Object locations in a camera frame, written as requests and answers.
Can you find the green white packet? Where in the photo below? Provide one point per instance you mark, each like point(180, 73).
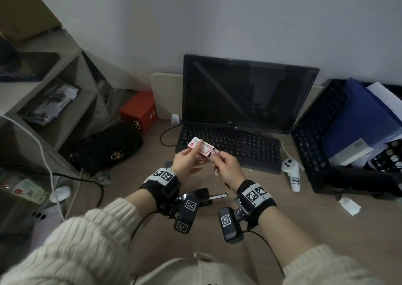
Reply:
point(31, 193)

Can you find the black white picture booklet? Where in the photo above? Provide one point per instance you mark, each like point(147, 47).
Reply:
point(48, 102)

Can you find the white plug adapter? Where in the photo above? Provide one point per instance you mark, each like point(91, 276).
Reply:
point(176, 119)

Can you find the white paper sheets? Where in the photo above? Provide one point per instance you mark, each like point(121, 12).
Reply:
point(384, 96)

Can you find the beige shelf unit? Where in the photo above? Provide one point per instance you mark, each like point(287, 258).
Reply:
point(72, 102)

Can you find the black handbag gold logo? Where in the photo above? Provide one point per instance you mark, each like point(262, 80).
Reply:
point(102, 149)

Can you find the white handheld controller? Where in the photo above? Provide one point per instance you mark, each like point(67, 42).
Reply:
point(292, 173)

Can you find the cream knitted sweater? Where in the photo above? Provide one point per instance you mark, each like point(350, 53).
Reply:
point(188, 270)

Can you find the person's left hand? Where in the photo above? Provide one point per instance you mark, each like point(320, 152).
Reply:
point(185, 165)

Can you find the brown cardboard box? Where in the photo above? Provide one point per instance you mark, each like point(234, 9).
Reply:
point(25, 8)

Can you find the person's right hand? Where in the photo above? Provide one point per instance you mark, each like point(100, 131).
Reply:
point(230, 170)

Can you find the white computer mouse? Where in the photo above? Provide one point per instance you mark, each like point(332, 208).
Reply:
point(60, 194)

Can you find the grey bag charm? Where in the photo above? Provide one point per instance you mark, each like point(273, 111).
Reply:
point(104, 178)

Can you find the pale smartphone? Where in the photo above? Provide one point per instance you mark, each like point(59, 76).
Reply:
point(47, 215)

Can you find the white cardboard box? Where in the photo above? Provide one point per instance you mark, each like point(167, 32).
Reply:
point(350, 152)

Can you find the blue folder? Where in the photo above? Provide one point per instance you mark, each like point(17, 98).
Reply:
point(361, 118)

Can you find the black perforated file basket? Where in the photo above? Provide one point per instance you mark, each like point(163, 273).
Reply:
point(312, 140)

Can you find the person's right forearm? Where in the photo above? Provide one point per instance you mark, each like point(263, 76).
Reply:
point(301, 247)

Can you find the black computer monitor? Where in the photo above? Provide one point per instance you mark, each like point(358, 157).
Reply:
point(248, 93)

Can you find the red white staples box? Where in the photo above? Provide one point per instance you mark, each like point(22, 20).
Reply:
point(204, 148)

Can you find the black keyboard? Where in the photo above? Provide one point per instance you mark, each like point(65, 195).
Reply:
point(251, 146)

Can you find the person's left forearm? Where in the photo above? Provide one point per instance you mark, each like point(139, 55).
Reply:
point(81, 247)

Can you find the small black stapler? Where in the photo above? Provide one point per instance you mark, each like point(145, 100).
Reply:
point(201, 195)

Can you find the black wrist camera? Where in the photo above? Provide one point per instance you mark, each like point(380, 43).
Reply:
point(187, 214)
point(230, 225)

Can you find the crumpled white paper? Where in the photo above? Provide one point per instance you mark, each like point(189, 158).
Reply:
point(349, 205)

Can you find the black white patterned sheet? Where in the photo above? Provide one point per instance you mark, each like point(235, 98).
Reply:
point(388, 159)

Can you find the black marker wristband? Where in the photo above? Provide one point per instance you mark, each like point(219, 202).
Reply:
point(161, 182)
point(256, 200)

